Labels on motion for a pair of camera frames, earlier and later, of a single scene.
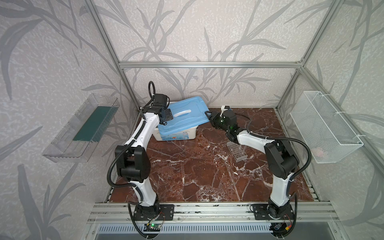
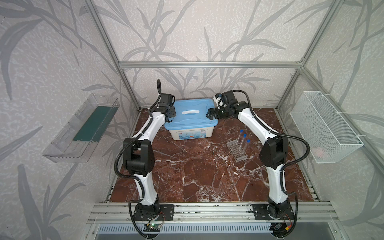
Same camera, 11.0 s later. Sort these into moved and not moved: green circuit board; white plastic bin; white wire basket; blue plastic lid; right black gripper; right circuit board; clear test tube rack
Moved: white plastic bin; blue plastic lid; right black gripper
Not moved: clear test tube rack; right circuit board; green circuit board; white wire basket
